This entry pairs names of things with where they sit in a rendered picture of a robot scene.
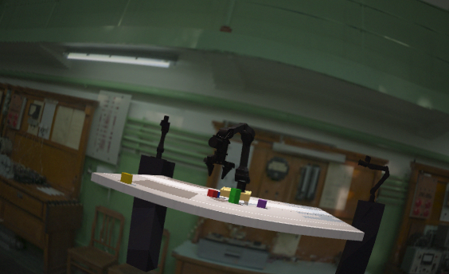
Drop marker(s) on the red block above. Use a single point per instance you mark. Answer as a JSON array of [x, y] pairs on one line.
[[212, 193]]

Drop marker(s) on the purple block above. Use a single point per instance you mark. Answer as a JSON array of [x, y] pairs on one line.
[[261, 203]]

